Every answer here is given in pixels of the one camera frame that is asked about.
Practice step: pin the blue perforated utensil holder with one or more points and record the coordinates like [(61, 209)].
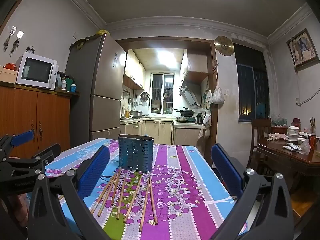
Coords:
[(135, 152)]

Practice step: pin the dark wooden dining table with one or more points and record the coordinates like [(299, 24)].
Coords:
[(301, 171)]

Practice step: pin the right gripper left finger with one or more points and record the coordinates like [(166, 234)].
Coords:
[(46, 217)]

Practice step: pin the hanging towel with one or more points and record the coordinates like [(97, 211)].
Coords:
[(205, 130)]

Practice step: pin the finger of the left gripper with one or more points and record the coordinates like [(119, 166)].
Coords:
[(45, 157), (8, 142)]

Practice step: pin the dark window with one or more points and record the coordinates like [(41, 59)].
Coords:
[(254, 96)]

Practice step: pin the stack of white bowls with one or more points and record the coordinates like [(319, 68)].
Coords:
[(293, 133)]

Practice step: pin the black wok on stove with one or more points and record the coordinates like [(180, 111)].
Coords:
[(184, 112)]

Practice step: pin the electric kettle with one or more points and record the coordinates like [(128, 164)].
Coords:
[(199, 118)]

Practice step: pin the wooden chair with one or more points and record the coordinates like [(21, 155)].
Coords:
[(260, 129)]

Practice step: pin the framed elephant picture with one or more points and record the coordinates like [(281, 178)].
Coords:
[(303, 50)]

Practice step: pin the alarm clock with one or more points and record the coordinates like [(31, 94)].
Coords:
[(30, 49)]

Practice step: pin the range hood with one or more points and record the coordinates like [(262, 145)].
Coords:
[(192, 94)]

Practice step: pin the white medicine bottle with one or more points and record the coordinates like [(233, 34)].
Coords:
[(64, 85)]

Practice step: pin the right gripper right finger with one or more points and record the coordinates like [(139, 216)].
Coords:
[(263, 208)]

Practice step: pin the orange wooden cabinet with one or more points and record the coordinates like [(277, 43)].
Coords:
[(44, 112)]

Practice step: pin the kitchen window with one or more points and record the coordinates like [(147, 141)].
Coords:
[(162, 93)]

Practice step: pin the green container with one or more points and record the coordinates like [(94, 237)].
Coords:
[(69, 82)]

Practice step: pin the hanging white plastic bag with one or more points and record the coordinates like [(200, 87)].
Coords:
[(217, 96)]

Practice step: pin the brown refrigerator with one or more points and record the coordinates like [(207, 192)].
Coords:
[(97, 67)]

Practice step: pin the round gold wall clock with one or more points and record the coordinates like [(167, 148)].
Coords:
[(224, 46)]

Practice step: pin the floral striped tablecloth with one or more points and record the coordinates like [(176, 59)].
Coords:
[(191, 202)]

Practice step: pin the blue lidded cup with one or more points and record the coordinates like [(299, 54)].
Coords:
[(73, 88)]

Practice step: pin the white microwave oven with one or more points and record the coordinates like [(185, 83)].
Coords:
[(37, 71)]

